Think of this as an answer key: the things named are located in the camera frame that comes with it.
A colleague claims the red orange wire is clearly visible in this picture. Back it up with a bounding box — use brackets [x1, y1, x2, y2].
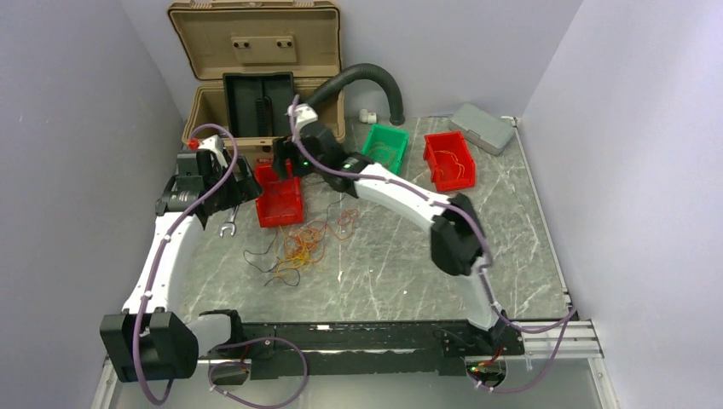
[333, 207, 362, 241]

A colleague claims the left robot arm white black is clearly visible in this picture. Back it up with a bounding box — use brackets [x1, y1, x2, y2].
[100, 149, 262, 383]

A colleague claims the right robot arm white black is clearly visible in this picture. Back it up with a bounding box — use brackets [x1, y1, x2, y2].
[273, 121, 510, 354]

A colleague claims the silver wrench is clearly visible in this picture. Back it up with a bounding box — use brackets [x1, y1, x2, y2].
[218, 205, 240, 238]

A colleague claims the red plastic bin left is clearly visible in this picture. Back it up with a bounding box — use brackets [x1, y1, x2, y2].
[255, 164, 304, 228]

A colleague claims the red plastic bin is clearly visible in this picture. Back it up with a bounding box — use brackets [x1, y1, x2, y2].
[255, 164, 304, 228]
[423, 131, 477, 193]

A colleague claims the black toolbox tray insert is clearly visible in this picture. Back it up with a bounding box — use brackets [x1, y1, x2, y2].
[223, 72, 294, 138]

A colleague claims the white pipe fitting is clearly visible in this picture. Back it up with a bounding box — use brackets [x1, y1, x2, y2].
[358, 109, 378, 124]

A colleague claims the green plastic bin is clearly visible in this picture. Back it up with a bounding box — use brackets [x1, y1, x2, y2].
[361, 124, 409, 175]

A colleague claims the tan plastic toolbox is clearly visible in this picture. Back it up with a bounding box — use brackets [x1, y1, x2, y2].
[167, 1, 343, 142]

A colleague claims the red plastic bin right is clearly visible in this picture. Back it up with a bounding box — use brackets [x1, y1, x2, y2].
[423, 131, 477, 193]

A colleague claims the grey plastic case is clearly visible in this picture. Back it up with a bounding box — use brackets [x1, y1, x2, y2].
[449, 103, 515, 156]

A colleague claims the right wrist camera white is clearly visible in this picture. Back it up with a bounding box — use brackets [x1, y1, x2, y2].
[287, 103, 319, 130]

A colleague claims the black corrugated hose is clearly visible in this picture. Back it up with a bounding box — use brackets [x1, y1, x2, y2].
[304, 63, 407, 127]

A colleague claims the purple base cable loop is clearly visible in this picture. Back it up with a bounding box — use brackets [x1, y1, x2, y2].
[207, 342, 309, 409]

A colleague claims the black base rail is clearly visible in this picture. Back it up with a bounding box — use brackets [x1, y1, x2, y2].
[203, 320, 525, 380]

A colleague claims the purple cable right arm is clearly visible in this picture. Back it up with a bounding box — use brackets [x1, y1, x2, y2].
[287, 94, 578, 396]

